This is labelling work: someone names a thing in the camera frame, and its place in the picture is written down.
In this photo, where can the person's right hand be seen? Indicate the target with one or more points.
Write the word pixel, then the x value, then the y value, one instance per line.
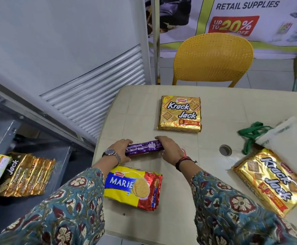
pixel 172 151

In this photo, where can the person's left hand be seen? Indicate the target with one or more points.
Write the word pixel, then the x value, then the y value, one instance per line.
pixel 120 149

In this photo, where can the purple biscuit packet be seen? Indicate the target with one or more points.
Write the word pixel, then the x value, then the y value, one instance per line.
pixel 144 145
pixel 143 151

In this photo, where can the gold Krack Jack packet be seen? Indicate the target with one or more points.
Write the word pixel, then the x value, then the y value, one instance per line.
pixel 180 114
pixel 271 181

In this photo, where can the row of Krack Jack packets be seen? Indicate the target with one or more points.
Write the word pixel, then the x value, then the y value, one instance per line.
pixel 28 176

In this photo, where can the grey metal shelf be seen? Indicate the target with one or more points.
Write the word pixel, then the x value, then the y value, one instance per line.
pixel 23 216

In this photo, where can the person's left forearm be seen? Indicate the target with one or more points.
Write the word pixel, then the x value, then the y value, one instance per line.
pixel 61 206

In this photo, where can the person's right forearm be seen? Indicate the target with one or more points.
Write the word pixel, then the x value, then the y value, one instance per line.
pixel 227 209

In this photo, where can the silver wristwatch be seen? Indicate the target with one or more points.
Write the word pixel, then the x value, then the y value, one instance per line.
pixel 110 152

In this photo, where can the beige plastic table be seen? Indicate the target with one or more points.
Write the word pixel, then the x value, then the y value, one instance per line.
pixel 227 109

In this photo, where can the yellow plastic chair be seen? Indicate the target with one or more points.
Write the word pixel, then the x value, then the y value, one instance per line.
pixel 212 56

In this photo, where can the metal pole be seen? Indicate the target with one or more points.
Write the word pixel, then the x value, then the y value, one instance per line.
pixel 156 35

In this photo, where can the white standing air conditioner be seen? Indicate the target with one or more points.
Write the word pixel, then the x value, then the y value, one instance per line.
pixel 49 35

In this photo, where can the green white promotional banner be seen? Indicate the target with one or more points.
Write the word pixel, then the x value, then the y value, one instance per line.
pixel 240 7

